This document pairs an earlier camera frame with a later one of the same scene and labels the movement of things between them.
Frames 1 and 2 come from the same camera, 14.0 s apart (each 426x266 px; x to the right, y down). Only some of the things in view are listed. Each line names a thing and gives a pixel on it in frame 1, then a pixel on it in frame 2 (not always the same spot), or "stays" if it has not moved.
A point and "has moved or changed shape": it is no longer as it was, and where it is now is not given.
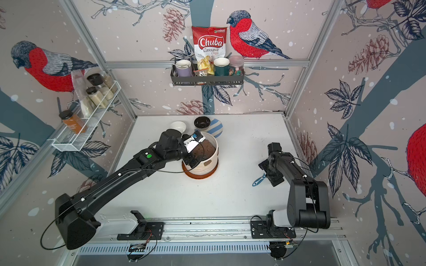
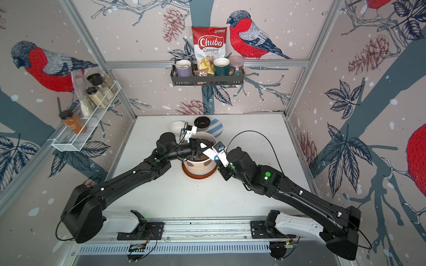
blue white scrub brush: (259, 180) has moved or changed shape
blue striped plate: (216, 127) stays
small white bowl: (179, 125) stays
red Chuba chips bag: (209, 41) stays
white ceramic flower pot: (208, 150) stays
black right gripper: (274, 178) -> (223, 170)
